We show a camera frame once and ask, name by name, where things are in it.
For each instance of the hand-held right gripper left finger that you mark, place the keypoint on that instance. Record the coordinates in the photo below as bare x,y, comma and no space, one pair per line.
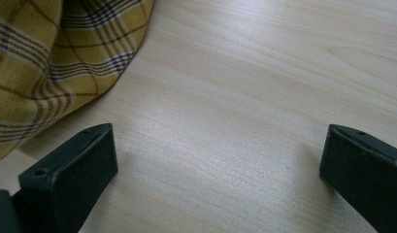
73,181

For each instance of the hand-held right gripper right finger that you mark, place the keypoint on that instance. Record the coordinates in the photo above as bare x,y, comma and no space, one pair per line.
364,171

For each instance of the yellow plaid cloth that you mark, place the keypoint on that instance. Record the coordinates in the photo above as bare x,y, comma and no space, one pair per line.
34,58

